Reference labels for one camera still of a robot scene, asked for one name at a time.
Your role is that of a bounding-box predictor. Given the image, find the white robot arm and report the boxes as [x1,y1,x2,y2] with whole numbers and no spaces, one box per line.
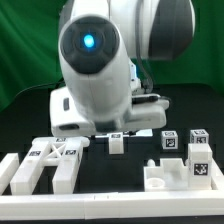
[50,0,195,137]

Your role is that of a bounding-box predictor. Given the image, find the white tagged cube right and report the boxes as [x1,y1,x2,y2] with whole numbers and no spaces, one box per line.
[190,129,209,143]

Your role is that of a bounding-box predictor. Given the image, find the white tagged cube left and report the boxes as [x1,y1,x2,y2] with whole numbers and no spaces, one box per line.
[161,130,178,149]

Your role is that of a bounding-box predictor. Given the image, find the white tagged cube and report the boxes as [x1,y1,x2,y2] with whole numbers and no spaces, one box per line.
[190,129,209,143]
[161,130,178,149]

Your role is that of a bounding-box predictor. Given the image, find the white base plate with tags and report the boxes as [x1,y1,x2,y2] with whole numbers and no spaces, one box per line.
[91,129,153,138]

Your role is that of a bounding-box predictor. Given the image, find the white chair seat part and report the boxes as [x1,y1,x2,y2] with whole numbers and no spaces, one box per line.
[143,158,224,192]

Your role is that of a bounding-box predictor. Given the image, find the black cables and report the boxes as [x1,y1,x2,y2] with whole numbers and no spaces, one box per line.
[13,78,66,99]

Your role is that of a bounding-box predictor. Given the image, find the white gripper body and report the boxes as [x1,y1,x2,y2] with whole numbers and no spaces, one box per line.
[50,87,170,137]

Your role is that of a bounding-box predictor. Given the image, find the white U-shaped obstacle fence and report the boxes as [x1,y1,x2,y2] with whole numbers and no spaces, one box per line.
[0,153,224,220]

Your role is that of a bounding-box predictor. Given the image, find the white chair back frame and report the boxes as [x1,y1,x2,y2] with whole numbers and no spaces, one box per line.
[10,137,90,195]

